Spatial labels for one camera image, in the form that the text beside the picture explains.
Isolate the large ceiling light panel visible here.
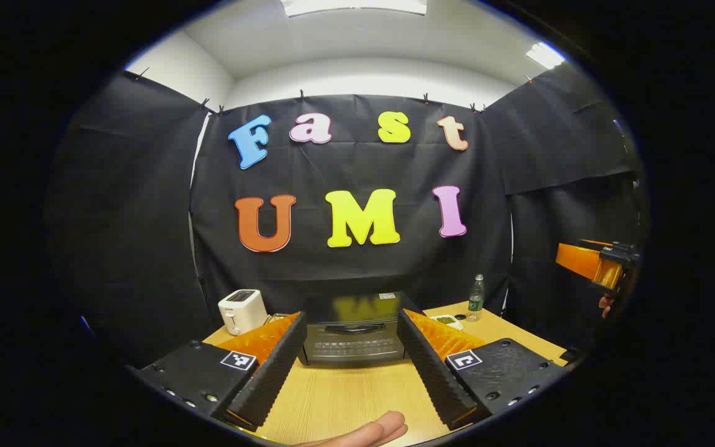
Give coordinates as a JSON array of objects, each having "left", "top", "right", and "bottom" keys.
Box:
[{"left": 280, "top": 0, "right": 428, "bottom": 17}]

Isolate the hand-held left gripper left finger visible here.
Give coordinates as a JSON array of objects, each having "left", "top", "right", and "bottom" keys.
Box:
[{"left": 127, "top": 310, "right": 308, "bottom": 432}]

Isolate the black backdrop cloth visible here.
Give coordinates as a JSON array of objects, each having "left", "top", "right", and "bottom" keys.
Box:
[{"left": 44, "top": 62, "right": 647, "bottom": 367}]

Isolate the clear plastic water bottle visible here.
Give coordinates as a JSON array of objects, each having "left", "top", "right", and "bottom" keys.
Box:
[{"left": 467, "top": 274, "right": 486, "bottom": 322}]

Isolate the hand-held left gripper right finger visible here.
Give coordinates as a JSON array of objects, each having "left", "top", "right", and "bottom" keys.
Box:
[{"left": 397, "top": 309, "right": 567, "bottom": 431}]

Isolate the black electric oven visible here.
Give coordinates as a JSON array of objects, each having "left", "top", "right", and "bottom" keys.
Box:
[{"left": 297, "top": 292, "right": 425, "bottom": 367}]

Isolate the small ceiling light panel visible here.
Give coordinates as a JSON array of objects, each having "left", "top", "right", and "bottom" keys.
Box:
[{"left": 525, "top": 42, "right": 566, "bottom": 70}]

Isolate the white toaster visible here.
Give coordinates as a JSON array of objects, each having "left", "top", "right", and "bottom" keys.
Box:
[{"left": 218, "top": 289, "right": 268, "bottom": 336}]

